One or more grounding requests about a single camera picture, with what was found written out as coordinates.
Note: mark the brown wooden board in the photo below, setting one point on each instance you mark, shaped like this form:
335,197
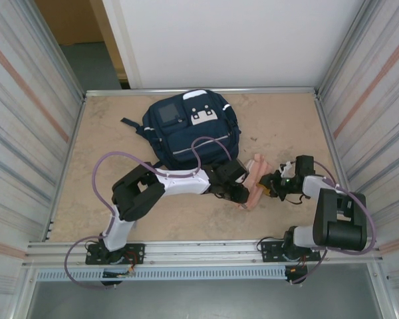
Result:
73,20

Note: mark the navy blue backpack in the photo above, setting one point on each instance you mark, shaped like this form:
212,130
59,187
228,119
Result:
193,133

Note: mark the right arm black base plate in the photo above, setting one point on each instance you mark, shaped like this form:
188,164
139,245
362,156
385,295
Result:
269,249

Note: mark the aluminium table edge bar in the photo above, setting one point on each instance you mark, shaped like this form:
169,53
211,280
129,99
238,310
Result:
136,91

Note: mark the aluminium mounting rail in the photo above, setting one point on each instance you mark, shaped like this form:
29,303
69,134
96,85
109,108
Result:
203,252

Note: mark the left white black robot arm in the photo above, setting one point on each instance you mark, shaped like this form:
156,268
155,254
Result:
183,181

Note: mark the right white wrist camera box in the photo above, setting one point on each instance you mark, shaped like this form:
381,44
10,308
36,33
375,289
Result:
286,169

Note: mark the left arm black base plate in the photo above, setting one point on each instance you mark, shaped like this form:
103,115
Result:
136,249

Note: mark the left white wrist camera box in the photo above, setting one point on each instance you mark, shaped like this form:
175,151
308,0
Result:
241,178

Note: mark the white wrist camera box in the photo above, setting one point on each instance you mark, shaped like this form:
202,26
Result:
241,178
286,169

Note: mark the pink striped pencil case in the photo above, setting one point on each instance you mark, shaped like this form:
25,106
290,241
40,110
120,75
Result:
257,176

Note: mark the aluminium frame post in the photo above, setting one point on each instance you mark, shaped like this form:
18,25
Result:
54,50
347,50

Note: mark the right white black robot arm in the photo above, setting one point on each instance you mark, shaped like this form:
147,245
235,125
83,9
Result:
339,226

